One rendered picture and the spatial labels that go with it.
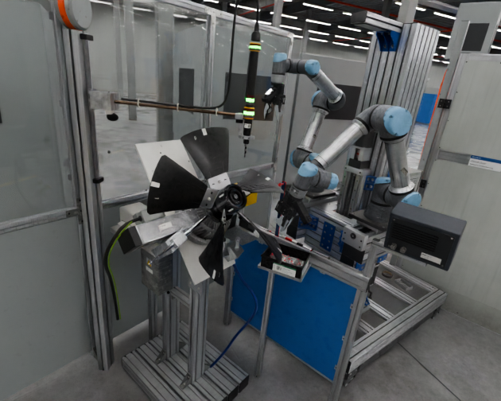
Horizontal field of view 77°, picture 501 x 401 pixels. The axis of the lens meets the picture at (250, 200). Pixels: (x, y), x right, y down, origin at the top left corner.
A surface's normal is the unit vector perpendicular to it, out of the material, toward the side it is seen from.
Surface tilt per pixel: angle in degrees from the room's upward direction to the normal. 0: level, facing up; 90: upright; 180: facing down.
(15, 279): 90
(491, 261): 90
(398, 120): 83
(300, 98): 90
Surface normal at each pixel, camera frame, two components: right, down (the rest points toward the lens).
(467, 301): -0.64, 0.22
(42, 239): 0.76, 0.30
